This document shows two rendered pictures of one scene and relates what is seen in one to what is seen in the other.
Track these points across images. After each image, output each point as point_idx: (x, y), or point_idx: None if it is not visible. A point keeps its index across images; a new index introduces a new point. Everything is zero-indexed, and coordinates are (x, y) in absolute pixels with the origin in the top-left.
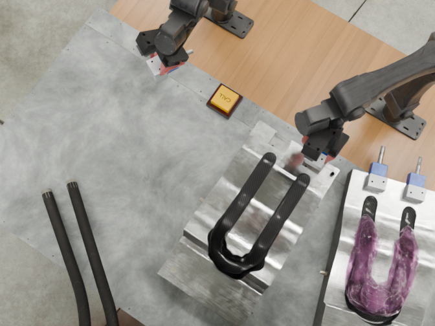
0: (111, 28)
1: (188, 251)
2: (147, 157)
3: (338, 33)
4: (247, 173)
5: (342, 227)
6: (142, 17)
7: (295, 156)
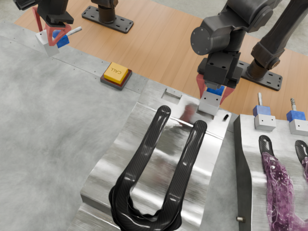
0: (14, 33)
1: (90, 220)
2: (46, 130)
3: (198, 25)
4: (145, 127)
5: (250, 166)
6: (41, 24)
7: (188, 106)
